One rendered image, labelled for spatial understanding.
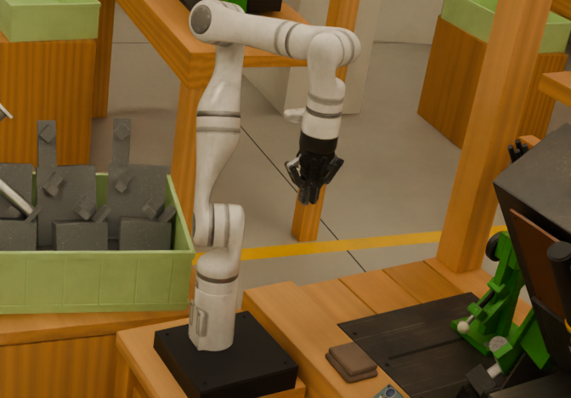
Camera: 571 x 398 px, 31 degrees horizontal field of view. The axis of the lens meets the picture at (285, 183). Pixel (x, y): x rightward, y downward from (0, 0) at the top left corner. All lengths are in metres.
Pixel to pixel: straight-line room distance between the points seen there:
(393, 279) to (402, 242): 2.05
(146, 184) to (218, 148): 0.62
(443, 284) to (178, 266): 0.70
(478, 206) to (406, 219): 2.26
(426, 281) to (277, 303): 0.45
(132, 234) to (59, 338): 0.34
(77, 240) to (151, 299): 0.25
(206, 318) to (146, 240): 0.51
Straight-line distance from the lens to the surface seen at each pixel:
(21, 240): 2.63
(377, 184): 5.21
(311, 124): 1.97
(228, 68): 2.14
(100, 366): 2.58
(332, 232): 4.68
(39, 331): 2.48
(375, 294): 2.59
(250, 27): 2.04
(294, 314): 2.41
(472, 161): 2.65
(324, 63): 1.91
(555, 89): 2.27
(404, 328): 2.45
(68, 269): 2.46
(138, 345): 2.33
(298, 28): 1.98
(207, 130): 2.10
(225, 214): 2.10
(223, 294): 2.18
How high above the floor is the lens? 2.22
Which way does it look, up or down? 26 degrees down
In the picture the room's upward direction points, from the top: 9 degrees clockwise
